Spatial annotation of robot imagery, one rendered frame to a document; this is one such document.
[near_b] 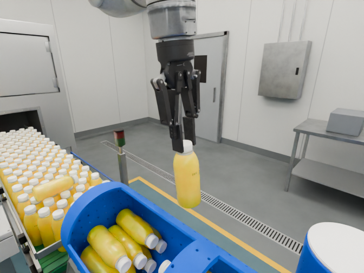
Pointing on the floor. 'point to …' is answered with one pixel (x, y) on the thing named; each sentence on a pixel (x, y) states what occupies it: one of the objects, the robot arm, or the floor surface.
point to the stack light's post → (123, 168)
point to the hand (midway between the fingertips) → (183, 134)
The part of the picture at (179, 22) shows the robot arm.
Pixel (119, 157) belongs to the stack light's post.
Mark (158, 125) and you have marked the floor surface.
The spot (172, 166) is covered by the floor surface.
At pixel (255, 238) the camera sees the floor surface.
